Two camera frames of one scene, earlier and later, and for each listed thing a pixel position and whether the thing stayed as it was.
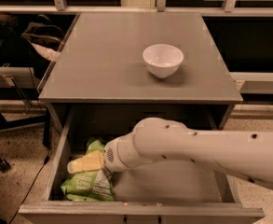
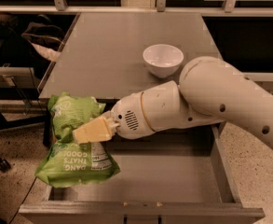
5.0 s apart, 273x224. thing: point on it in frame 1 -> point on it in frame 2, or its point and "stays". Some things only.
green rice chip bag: x=89 y=186 -> x=67 y=161
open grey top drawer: x=162 y=190 stays
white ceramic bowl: x=162 y=61 stays
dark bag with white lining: x=46 y=37 stays
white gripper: x=114 y=157 -> x=128 y=114
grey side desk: x=8 y=77 stays
